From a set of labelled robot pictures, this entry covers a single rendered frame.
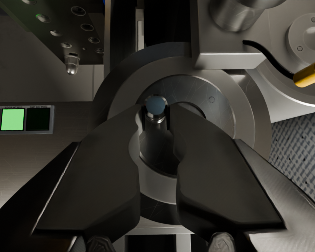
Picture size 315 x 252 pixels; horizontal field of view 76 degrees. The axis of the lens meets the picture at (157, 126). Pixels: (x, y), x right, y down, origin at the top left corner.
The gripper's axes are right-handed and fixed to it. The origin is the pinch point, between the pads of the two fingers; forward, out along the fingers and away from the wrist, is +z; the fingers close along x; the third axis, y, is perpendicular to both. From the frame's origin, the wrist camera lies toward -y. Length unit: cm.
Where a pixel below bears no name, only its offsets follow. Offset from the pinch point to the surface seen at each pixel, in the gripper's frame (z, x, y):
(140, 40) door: 180, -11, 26
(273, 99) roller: 5.3, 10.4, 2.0
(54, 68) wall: 159, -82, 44
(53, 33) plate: 34.1, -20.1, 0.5
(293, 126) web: 13.1, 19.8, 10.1
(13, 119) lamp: 31.6, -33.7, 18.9
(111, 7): 10.4, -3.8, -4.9
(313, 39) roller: 7.8, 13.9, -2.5
